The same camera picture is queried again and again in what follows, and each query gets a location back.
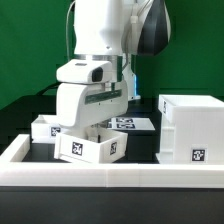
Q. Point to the white rear drawer tray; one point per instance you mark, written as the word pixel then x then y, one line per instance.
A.
pixel 44 129

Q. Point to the white workspace border frame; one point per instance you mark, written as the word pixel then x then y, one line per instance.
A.
pixel 15 171

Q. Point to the white drawer tray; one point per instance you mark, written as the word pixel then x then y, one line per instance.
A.
pixel 80 146
pixel 44 129

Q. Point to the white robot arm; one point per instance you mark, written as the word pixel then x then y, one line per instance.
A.
pixel 109 31

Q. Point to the white front drawer tray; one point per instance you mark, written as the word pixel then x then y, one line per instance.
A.
pixel 80 146

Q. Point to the white marker tag sheet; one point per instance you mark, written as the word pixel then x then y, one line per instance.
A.
pixel 130 123

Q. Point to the white drawer cabinet box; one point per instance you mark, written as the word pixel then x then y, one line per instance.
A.
pixel 192 130

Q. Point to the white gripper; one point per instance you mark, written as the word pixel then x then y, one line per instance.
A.
pixel 79 105

